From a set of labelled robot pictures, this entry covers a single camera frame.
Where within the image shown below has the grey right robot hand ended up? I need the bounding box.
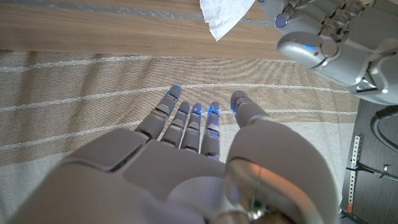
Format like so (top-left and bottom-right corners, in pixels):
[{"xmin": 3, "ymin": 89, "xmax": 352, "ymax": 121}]
[{"xmin": 6, "ymin": 83, "xmax": 341, "ymax": 224}]

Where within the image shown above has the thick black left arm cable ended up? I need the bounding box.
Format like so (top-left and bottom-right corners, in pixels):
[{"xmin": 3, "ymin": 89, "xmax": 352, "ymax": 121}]
[{"xmin": 369, "ymin": 105, "xmax": 398, "ymax": 153}]

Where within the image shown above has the white paper coffee filter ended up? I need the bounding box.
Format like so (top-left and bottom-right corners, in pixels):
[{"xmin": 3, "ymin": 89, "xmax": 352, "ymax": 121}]
[{"xmin": 199, "ymin": 0, "xmax": 256, "ymax": 42}]

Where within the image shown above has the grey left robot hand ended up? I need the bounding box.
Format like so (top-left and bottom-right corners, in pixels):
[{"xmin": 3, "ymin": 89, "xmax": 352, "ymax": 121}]
[{"xmin": 256, "ymin": 0, "xmax": 398, "ymax": 106}]

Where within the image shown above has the white perforated metal strip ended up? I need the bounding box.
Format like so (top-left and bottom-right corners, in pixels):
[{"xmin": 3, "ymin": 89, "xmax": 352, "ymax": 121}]
[{"xmin": 346, "ymin": 135, "xmax": 361, "ymax": 214}]

